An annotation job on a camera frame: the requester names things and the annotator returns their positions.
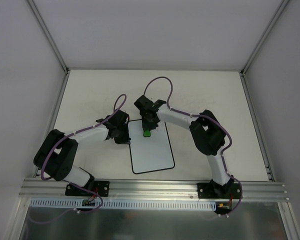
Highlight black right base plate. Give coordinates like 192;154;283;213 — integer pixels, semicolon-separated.
196;182;242;199

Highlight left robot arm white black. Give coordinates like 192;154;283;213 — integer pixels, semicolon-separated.
33;109;131;196

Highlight aluminium frame post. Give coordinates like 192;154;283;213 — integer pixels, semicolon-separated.
25;0;69;74
240;0;291;76

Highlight small black-framed whiteboard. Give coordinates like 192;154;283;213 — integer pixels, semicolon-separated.
128;119;175;175

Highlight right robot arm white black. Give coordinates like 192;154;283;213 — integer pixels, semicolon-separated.
134;95;234;199

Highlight left aluminium frame post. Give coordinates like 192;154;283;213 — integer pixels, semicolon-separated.
25;0;69;74

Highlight right aluminium frame post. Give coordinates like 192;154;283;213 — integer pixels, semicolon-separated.
240;0;291;76

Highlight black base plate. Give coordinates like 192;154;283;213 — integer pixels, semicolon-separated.
65;180;110;197
196;182;242;199

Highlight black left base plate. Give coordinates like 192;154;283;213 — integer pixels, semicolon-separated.
65;180;110;197

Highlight green whiteboard eraser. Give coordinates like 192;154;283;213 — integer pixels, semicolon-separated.
143;129;152;138

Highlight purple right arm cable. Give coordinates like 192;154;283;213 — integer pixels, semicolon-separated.
142;76;243;218

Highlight aluminium mounting rail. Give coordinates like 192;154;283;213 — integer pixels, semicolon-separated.
18;177;290;202

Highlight white slotted cable duct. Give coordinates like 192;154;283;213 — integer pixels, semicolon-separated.
29;198;217;212

